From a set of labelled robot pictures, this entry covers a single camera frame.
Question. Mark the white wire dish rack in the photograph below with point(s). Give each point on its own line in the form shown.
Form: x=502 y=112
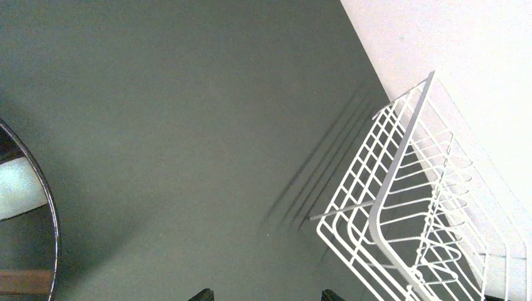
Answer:
x=417 y=217

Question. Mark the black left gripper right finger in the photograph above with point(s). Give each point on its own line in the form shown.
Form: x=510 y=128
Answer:
x=330 y=295

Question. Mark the black striped rim dinner plate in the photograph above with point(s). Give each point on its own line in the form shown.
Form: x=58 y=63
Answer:
x=30 y=239

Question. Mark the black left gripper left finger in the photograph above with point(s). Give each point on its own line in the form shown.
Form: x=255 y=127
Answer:
x=205 y=295

